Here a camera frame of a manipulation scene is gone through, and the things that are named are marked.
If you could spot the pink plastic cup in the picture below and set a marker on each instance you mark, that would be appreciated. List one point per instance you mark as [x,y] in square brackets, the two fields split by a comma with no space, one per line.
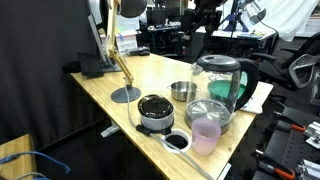
[206,136]

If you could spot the small stainless steel pot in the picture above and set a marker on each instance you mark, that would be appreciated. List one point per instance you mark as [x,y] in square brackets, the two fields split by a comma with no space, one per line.
[178,92]

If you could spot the wooden desk lamp black shade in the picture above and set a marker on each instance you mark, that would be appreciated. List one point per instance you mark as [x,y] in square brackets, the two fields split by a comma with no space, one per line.
[125,95]

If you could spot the white box with blue tape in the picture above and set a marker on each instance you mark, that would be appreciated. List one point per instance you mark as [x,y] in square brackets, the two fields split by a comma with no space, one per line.
[128,41]

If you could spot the green plastic plate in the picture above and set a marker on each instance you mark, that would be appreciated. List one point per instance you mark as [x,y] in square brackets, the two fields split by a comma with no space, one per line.
[220,89]

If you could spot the clear plastic storage bin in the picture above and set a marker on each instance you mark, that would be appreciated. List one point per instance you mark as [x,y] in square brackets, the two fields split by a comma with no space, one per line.
[128,23]

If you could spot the black flat box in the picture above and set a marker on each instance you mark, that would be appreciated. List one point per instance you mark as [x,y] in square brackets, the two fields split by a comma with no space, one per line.
[90,65]

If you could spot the black computer monitor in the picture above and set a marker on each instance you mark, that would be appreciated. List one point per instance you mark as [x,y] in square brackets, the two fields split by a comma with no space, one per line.
[98,40]

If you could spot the black computer mouse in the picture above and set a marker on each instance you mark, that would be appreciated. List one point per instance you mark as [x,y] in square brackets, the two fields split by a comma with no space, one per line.
[70,66]

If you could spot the white kitchen scale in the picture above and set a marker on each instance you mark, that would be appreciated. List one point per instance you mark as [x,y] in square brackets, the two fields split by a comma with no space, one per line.
[255,105]

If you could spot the black perforated platform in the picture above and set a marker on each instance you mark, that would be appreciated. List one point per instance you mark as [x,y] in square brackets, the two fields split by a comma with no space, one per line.
[286,146]

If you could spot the black office chair gray back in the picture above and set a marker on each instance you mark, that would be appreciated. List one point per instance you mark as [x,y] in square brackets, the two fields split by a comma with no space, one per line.
[300,66]

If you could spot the white cloth sheet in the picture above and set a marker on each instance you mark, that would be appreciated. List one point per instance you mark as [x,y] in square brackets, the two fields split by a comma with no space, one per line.
[286,16]

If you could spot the small wooden side table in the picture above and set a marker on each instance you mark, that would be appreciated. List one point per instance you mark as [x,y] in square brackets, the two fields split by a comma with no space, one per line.
[16,156]

